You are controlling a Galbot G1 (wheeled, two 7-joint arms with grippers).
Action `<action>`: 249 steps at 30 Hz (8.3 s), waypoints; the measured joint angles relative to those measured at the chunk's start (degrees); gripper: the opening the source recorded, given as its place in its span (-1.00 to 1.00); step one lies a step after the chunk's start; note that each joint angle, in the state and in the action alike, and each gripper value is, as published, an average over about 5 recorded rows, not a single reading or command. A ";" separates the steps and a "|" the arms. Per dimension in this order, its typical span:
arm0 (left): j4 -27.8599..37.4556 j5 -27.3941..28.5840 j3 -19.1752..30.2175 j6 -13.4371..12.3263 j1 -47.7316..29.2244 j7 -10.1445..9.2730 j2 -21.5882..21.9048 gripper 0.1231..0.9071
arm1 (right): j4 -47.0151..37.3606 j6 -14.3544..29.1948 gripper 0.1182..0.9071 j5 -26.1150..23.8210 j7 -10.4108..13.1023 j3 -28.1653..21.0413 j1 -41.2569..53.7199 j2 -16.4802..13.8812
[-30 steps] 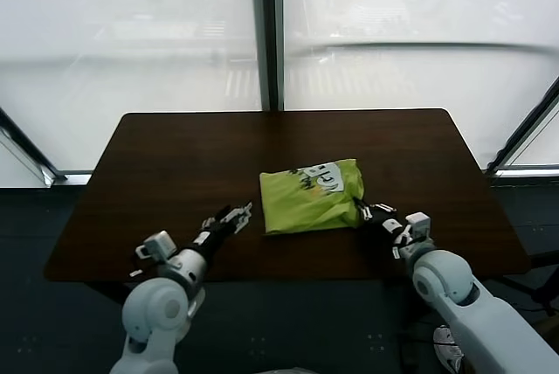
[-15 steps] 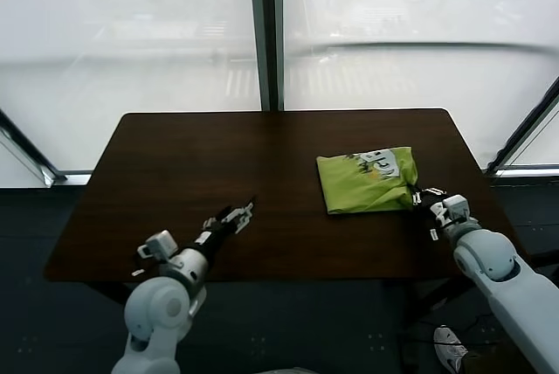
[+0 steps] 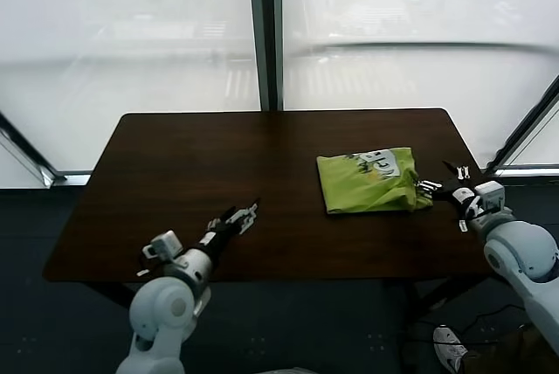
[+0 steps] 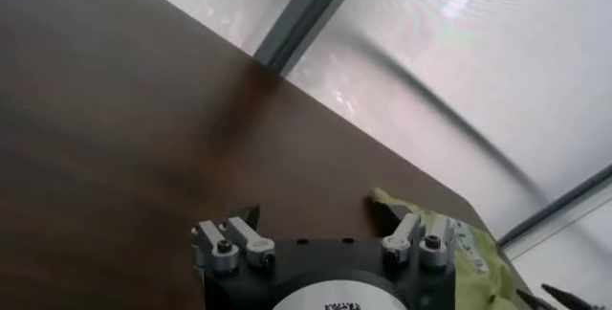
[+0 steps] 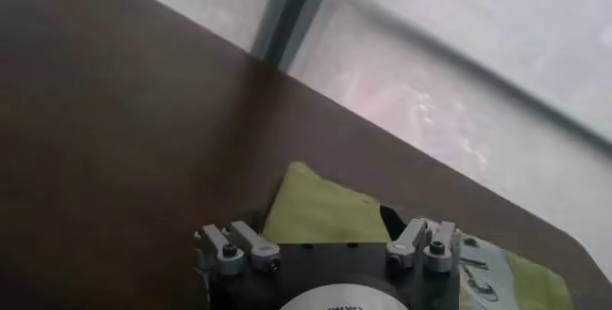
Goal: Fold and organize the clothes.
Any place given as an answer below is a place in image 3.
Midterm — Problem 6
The slanted metal window frame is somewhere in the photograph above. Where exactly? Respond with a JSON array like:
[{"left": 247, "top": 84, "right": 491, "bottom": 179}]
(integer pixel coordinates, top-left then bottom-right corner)
[
  {"left": 0, "top": 107, "right": 67, "bottom": 190},
  {"left": 485, "top": 80, "right": 559, "bottom": 179}
]

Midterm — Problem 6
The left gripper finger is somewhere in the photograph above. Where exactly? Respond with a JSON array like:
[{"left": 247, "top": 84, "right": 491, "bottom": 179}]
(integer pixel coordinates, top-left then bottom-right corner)
[
  {"left": 208, "top": 205, "right": 238, "bottom": 231},
  {"left": 227, "top": 197, "right": 262, "bottom": 235}
]

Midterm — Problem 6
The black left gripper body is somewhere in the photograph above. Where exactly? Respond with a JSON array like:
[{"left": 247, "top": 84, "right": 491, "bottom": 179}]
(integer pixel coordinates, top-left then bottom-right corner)
[{"left": 198, "top": 215, "right": 240, "bottom": 262}]

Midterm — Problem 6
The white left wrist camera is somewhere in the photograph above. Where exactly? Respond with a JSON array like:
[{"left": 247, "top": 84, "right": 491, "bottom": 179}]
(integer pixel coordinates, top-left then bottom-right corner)
[{"left": 141, "top": 230, "right": 183, "bottom": 262}]

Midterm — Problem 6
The white sneaker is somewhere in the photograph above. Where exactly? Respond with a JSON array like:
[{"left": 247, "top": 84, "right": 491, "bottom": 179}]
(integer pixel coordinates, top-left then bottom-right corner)
[{"left": 432, "top": 324, "right": 470, "bottom": 373}]

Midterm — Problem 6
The lime green t-shirt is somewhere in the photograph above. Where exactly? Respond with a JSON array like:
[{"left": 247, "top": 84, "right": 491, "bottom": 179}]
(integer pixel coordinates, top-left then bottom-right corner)
[{"left": 315, "top": 146, "right": 435, "bottom": 216}]

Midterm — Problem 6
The dark vertical window mullion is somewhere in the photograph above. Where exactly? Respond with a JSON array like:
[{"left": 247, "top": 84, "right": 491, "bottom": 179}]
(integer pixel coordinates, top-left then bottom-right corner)
[{"left": 247, "top": 0, "right": 286, "bottom": 113}]

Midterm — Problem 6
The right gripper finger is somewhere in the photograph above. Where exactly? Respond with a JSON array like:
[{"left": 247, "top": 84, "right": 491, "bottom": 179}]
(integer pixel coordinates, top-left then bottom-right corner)
[
  {"left": 442, "top": 160, "right": 471, "bottom": 181},
  {"left": 411, "top": 178, "right": 442, "bottom": 197}
]

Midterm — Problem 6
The dark brown trouser leg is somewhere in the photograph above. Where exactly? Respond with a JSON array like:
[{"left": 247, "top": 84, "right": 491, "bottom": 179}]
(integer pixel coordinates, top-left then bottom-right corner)
[{"left": 461, "top": 325, "right": 541, "bottom": 374}]

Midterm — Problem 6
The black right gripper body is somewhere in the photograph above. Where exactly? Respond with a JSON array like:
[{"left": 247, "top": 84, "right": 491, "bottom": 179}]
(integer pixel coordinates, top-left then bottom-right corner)
[{"left": 431, "top": 178, "right": 466, "bottom": 203}]

